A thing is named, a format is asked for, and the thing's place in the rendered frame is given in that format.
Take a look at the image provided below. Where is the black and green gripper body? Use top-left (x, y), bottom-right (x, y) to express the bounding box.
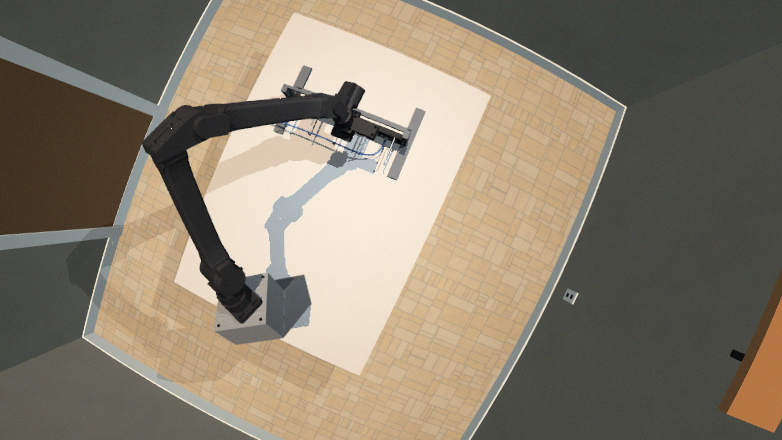
top-left (331, 109), bottom-right (361, 142)

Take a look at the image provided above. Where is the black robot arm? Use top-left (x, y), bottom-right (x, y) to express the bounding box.
top-left (142, 81), bottom-right (379, 324)

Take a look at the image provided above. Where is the grey patch panel rack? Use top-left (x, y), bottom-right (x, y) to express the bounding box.
top-left (273, 65), bottom-right (426, 180)

